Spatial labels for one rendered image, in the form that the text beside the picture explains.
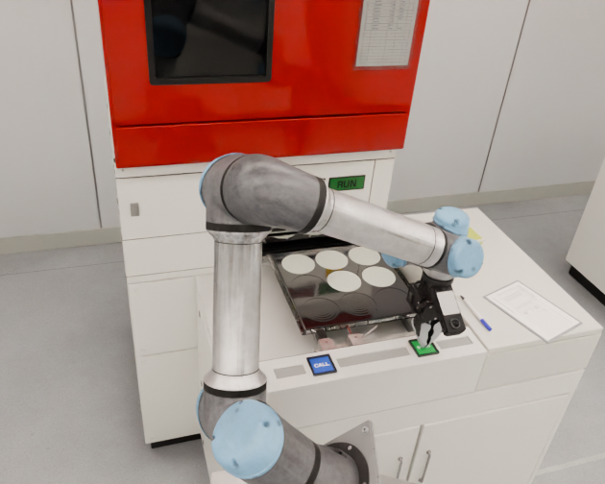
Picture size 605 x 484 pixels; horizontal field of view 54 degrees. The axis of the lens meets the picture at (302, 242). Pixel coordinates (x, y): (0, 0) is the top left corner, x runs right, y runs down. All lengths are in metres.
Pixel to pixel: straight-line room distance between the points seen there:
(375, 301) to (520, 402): 0.47
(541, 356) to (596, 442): 1.22
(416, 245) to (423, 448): 0.79
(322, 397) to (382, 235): 0.51
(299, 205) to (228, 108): 0.69
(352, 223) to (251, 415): 0.35
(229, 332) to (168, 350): 1.00
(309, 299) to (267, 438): 0.75
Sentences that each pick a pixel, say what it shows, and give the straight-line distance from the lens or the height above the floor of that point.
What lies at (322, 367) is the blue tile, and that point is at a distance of 1.39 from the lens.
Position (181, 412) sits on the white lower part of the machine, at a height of 0.22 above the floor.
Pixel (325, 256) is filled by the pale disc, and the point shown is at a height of 0.90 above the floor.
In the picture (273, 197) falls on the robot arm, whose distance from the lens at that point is 0.92.
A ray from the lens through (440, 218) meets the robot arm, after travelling 1.27.
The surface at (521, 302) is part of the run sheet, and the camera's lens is 1.71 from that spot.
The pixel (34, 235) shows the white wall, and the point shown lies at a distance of 3.51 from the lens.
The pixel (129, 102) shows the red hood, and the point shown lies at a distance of 1.53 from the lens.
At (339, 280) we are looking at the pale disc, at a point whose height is 0.90.
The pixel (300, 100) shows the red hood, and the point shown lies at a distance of 1.61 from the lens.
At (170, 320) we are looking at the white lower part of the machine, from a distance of 1.97.
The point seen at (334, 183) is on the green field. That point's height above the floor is 1.10.
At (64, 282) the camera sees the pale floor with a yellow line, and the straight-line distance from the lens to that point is 3.29.
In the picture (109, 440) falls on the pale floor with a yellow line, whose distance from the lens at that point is 2.52.
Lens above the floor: 1.95
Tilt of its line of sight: 34 degrees down
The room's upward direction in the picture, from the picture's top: 5 degrees clockwise
